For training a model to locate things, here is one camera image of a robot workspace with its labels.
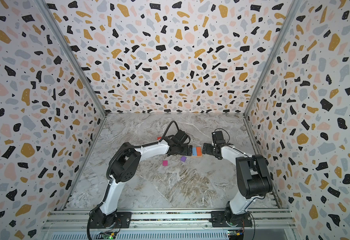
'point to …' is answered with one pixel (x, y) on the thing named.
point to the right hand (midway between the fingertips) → (209, 146)
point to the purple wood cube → (183, 158)
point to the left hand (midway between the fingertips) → (188, 149)
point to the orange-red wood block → (199, 151)
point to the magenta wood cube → (165, 163)
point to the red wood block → (158, 138)
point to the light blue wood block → (194, 153)
